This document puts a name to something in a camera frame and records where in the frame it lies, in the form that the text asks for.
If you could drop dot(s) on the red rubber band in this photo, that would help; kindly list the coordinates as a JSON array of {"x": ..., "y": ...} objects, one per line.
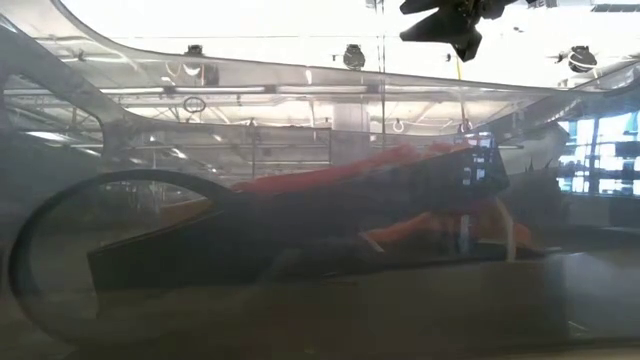
[{"x": 320, "y": 177}]

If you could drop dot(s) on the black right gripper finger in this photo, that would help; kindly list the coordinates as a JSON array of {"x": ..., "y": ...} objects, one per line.
[
  {"x": 422, "y": 5},
  {"x": 445, "y": 27}
]

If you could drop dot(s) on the black rubber band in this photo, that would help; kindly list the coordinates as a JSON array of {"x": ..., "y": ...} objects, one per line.
[{"x": 20, "y": 250}]

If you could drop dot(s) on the tan rubber band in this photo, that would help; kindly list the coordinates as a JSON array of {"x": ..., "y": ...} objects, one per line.
[{"x": 509, "y": 235}]

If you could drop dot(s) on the clear grey plastic bin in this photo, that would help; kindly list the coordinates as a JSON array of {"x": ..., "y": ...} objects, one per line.
[{"x": 320, "y": 310}]

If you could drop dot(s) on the orange rubber band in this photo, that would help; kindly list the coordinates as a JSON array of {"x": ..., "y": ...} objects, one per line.
[{"x": 415, "y": 227}]

